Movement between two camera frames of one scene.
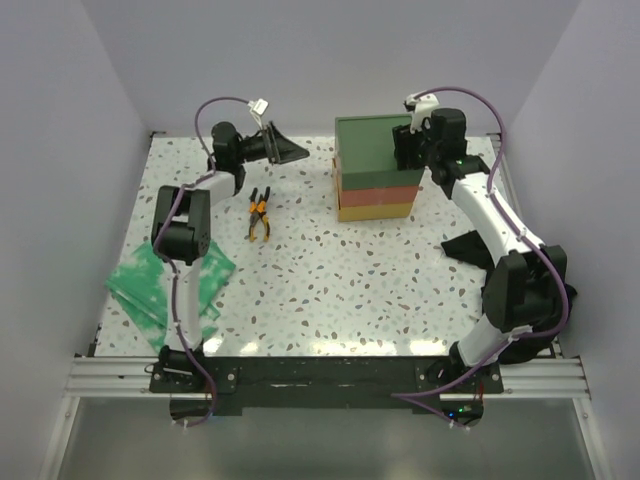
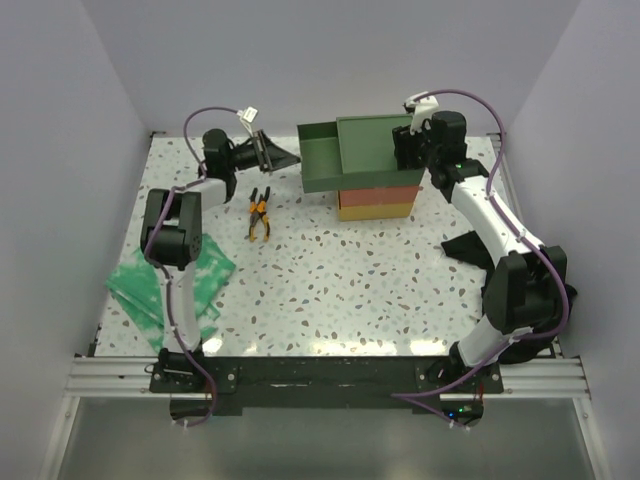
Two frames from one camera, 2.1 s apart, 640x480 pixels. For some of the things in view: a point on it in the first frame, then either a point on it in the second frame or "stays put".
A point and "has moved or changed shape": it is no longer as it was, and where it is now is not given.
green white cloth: x=138 y=282 stays put
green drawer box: x=365 y=151 has moved or changed shape
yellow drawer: x=358 y=213 stays put
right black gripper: x=404 y=142 stays put
